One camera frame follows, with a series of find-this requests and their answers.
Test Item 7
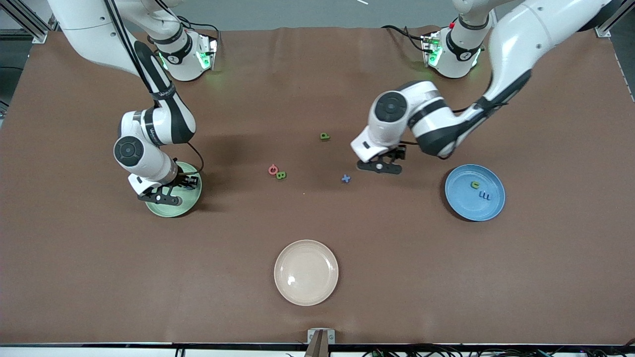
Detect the green plate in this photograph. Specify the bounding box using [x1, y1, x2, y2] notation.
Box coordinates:
[144, 161, 203, 218]

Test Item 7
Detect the blue plate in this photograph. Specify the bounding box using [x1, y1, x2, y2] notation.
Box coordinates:
[444, 164, 506, 222]

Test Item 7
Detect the brown table cover mat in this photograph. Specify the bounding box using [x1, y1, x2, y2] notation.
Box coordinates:
[0, 26, 635, 345]

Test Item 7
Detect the beige plate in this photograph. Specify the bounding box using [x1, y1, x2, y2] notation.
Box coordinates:
[274, 239, 339, 306]

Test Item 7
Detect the white left camera bracket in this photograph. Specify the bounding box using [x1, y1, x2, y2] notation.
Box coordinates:
[350, 126, 397, 163]

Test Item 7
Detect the white camera bracket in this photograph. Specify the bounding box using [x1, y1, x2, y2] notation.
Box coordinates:
[350, 126, 397, 163]
[128, 173, 167, 197]

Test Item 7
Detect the white right camera bracket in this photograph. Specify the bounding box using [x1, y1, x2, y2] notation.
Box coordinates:
[128, 173, 167, 197]

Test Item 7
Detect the black left base cable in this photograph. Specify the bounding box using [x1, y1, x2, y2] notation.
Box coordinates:
[381, 25, 427, 53]

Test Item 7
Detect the black base cable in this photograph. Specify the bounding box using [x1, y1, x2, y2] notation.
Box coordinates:
[381, 25, 427, 53]
[171, 17, 222, 50]

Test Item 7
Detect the black right base cable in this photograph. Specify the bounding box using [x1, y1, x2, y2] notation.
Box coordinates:
[171, 17, 222, 50]

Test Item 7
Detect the white table edge rail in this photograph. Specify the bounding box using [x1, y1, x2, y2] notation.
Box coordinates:
[0, 342, 635, 357]

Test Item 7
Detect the aluminium frame profile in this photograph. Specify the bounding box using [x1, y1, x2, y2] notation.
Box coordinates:
[0, 0, 55, 44]
[595, 0, 635, 38]

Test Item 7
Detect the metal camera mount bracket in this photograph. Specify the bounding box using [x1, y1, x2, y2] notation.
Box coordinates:
[307, 329, 335, 357]

